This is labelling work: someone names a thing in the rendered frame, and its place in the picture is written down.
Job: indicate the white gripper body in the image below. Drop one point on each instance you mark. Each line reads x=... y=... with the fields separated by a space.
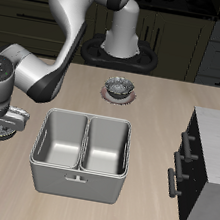
x=12 y=122

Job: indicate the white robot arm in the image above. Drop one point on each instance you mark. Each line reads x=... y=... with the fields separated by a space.
x=69 y=24

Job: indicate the white cabinet with black front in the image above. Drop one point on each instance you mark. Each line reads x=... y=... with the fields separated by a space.
x=215 y=146

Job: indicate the white two-bin basket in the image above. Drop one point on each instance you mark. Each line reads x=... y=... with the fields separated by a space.
x=76 y=184

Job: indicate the dark kitchen cupboards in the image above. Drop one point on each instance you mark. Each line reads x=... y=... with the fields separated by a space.
x=24 y=26

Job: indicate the pink round plate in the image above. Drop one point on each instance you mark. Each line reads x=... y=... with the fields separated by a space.
x=129 y=99

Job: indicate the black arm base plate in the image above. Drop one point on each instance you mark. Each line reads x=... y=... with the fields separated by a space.
x=147 y=61

